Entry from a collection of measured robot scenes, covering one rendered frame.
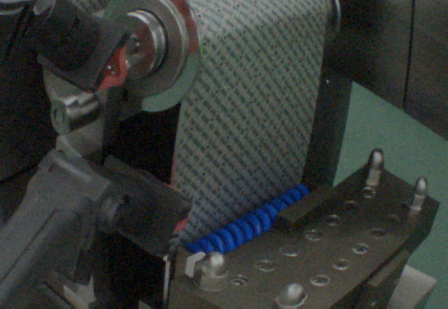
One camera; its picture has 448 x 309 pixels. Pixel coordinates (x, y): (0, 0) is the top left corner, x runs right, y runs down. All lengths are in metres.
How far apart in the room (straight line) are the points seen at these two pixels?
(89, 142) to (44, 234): 0.33
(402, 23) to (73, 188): 0.54
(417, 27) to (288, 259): 0.34
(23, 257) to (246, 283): 0.42
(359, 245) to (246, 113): 0.21
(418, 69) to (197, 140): 0.33
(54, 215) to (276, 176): 0.48
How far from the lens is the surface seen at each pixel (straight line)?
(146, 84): 0.95
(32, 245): 0.66
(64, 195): 0.74
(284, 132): 1.11
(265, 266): 1.04
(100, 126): 0.98
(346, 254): 1.07
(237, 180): 1.07
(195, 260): 0.98
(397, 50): 1.15
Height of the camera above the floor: 1.63
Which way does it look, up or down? 29 degrees down
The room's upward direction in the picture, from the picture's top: 9 degrees clockwise
